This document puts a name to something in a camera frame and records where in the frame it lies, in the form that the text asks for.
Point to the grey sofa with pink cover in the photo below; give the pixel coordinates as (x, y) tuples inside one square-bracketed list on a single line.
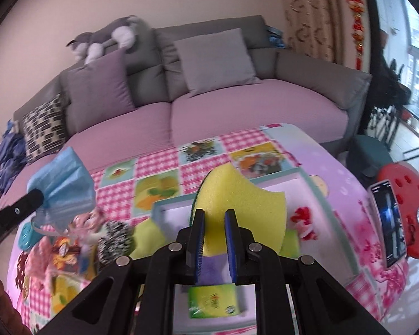
[(230, 111)]

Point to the grey and white plush toy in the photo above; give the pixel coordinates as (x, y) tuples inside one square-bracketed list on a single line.
[(104, 35)]

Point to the pink fluffy cloth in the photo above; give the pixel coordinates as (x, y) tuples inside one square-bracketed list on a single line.
[(38, 265)]

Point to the purple wipes packet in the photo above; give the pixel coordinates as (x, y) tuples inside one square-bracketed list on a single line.
[(213, 268)]

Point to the teal plastic box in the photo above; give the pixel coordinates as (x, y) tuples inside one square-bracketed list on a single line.
[(29, 237)]

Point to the red plastic stool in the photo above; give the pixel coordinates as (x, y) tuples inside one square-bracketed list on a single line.
[(412, 188)]

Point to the dark green stool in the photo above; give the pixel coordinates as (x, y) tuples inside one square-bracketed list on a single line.
[(368, 157)]

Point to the black smartphone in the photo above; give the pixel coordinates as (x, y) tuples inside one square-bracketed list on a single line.
[(387, 223)]

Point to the blue checked clothes pile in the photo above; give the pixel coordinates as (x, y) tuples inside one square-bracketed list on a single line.
[(7, 157)]

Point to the mauve grey pillow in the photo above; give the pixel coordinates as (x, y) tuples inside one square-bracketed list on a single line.
[(101, 87)]

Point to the blue face mask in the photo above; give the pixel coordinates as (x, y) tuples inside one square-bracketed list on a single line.
[(63, 178)]

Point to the black and white scrunchie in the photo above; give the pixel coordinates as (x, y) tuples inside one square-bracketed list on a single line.
[(115, 242)]

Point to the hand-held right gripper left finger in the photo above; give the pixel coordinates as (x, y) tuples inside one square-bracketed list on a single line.
[(199, 244)]

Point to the small blue bundle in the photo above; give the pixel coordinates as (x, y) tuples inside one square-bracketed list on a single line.
[(276, 36)]

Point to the black metal rack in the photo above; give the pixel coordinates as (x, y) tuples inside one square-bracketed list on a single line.
[(384, 125)]

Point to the white cloth with pink trim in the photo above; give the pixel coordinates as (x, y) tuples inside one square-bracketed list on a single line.
[(87, 226)]

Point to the yellow sponge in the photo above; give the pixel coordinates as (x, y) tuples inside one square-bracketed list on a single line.
[(244, 195)]

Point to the red hanging decoration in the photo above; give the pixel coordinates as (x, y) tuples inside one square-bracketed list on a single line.
[(356, 7)]

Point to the light grey pillow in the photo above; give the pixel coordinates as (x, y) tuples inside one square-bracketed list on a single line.
[(216, 62)]

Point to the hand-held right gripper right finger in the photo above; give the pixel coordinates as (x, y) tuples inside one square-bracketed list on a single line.
[(229, 244)]

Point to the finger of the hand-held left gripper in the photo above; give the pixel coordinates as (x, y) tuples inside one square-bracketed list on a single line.
[(21, 209)]

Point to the green tissue packet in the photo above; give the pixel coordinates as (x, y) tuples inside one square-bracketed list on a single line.
[(145, 239), (213, 300)]

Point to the pink checked tablecloth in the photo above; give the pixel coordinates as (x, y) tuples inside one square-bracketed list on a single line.
[(150, 167)]

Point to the black patterned cream pillow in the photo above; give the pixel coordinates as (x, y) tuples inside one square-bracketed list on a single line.
[(43, 129)]

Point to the gold patterned curtain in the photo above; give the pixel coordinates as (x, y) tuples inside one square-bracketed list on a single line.
[(307, 14)]

